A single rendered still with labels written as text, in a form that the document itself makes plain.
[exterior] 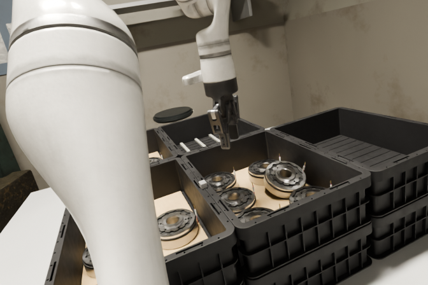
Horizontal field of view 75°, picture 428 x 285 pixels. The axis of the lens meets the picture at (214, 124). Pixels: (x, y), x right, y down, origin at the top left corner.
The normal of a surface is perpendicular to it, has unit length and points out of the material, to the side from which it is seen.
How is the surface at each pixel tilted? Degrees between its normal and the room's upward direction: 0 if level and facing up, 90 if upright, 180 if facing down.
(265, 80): 90
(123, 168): 69
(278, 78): 90
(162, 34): 90
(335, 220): 90
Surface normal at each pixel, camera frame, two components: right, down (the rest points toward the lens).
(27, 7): -0.37, -0.35
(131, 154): 0.88, -0.33
